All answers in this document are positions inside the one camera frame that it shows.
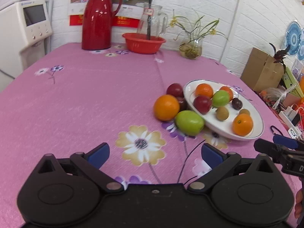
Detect glass vase with plant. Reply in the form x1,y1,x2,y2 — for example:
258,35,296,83
166,10,227,60

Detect small dark plum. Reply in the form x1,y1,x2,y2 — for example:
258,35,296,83
177,97,188,111

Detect dark red plum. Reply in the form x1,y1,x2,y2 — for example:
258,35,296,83
166,83,184,98

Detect large orange green navel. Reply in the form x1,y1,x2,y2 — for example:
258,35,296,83
232,113,253,136

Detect black hair tie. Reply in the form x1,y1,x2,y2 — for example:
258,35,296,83
269,125,284,137

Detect large green mango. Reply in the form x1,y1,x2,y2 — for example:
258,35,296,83
175,110,205,136

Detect red thermos jug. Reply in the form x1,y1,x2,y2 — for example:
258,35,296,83
81,0,123,51

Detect dark cherry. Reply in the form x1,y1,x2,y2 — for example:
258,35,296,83
231,93,243,111

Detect small mandarin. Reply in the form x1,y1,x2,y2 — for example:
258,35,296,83
220,86,233,101

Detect cardboard box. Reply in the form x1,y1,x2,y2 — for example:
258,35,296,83
241,48,284,93

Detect small green fruit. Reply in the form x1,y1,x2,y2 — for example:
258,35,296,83
212,89,230,108

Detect mandarin with stem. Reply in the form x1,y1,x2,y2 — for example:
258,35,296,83
195,83,213,99

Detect red plastic basin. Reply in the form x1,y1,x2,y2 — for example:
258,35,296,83
122,33,166,54

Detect pink floral tablecloth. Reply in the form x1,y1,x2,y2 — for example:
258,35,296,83
1,43,286,227

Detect red apple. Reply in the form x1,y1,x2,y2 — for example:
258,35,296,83
193,95,212,114

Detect white appliance with screen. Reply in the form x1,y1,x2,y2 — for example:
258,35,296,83
1,0,53,91

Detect orange plastic container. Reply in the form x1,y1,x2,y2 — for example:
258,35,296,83
299,76,304,94

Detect brown longan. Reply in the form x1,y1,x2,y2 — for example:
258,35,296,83
239,109,250,116
216,106,229,121

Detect dark red leaf plant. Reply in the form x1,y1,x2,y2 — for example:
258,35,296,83
269,43,291,73

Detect large orange rear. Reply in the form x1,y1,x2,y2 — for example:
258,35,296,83
153,94,180,121

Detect blue decorative wall plates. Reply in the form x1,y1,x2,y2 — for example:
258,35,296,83
283,21,304,61

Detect glass pitcher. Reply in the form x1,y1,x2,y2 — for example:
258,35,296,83
137,3,169,40

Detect white plastic bag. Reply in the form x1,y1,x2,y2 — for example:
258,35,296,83
260,84,296,110

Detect white power strip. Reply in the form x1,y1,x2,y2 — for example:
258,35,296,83
279,106,303,139

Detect white oval plate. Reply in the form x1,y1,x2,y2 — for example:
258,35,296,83
183,79,265,141

